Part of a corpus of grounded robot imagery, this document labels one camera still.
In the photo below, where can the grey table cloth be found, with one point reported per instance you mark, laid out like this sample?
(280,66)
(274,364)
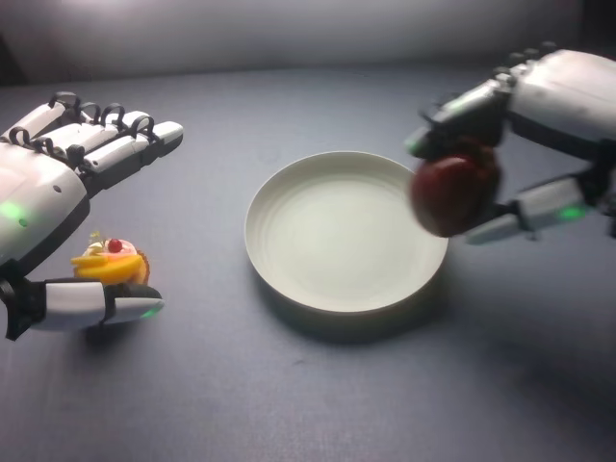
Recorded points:
(308,385)

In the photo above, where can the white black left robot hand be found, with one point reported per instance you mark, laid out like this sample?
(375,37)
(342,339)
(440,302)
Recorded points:
(38,178)

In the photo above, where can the white round plate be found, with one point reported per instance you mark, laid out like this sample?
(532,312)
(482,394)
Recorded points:
(337,231)

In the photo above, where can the toy cupcake with fruit topping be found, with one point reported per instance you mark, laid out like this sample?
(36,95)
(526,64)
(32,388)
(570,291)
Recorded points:
(113,264)

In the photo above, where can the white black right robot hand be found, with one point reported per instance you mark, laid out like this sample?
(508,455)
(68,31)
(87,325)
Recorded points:
(558,96)

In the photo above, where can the dark red toy apple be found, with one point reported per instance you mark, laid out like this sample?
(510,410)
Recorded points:
(452,192)

